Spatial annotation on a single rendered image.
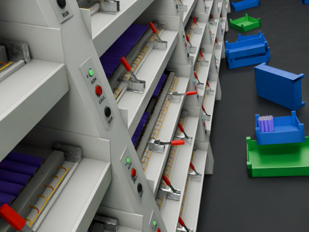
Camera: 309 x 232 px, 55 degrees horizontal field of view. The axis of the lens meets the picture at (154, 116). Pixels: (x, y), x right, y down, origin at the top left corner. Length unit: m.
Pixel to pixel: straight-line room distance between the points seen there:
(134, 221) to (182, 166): 0.44
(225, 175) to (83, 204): 1.07
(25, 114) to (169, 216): 0.62
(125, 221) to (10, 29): 0.42
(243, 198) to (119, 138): 0.89
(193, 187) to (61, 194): 0.80
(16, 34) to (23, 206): 0.24
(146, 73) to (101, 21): 0.24
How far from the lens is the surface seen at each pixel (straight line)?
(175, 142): 0.80
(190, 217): 1.14
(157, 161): 0.79
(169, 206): 0.93
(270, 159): 1.53
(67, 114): 0.50
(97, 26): 0.59
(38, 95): 0.40
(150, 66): 0.85
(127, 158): 0.59
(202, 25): 1.80
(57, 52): 0.45
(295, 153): 1.56
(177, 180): 1.00
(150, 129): 0.86
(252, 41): 2.60
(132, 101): 0.68
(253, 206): 1.34
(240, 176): 1.46
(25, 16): 0.46
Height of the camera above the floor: 1.03
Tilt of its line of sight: 30 degrees down
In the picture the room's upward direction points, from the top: 18 degrees counter-clockwise
